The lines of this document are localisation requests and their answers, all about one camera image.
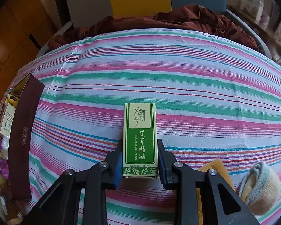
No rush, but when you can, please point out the yellow plush toy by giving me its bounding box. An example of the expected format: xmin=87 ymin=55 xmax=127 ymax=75
xmin=4 ymin=93 xmax=20 ymax=106

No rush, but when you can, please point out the rectangular brown gift box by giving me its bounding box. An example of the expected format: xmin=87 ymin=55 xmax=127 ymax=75
xmin=0 ymin=74 xmax=45 ymax=201

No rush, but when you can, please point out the grey metal bed rail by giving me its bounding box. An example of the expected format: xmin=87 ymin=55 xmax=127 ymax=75
xmin=226 ymin=9 xmax=272 ymax=61
xmin=36 ymin=21 xmax=73 ymax=59

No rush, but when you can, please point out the green and cream carton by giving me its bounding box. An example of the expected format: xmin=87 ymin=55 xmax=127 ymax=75
xmin=122 ymin=102 xmax=159 ymax=178

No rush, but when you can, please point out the yellow cloth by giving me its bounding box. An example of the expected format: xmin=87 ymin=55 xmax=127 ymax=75
xmin=196 ymin=158 xmax=236 ymax=225

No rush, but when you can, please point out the cream small box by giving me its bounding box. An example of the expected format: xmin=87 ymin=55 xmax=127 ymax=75
xmin=0 ymin=103 xmax=17 ymax=135

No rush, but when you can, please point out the grey and cream sock roll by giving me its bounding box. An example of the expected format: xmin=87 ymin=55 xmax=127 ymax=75
xmin=239 ymin=161 xmax=281 ymax=216

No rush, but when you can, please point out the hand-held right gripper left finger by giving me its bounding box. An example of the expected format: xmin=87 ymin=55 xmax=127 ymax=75
xmin=21 ymin=138 xmax=125 ymax=225

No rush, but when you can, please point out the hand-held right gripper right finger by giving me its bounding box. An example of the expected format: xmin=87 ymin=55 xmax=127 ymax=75
xmin=157 ymin=139 xmax=261 ymax=225

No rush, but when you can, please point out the maroon blanket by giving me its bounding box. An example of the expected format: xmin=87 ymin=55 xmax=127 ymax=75
xmin=48 ymin=4 xmax=260 ymax=51

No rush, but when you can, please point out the black upright panel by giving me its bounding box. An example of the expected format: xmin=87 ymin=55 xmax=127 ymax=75
xmin=52 ymin=0 xmax=72 ymax=27

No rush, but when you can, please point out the white box with blue label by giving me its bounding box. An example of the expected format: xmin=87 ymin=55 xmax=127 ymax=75
xmin=240 ymin=0 xmax=264 ymax=22

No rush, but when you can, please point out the wooden shelf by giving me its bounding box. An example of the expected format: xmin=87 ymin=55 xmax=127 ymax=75
xmin=227 ymin=3 xmax=281 ymax=64

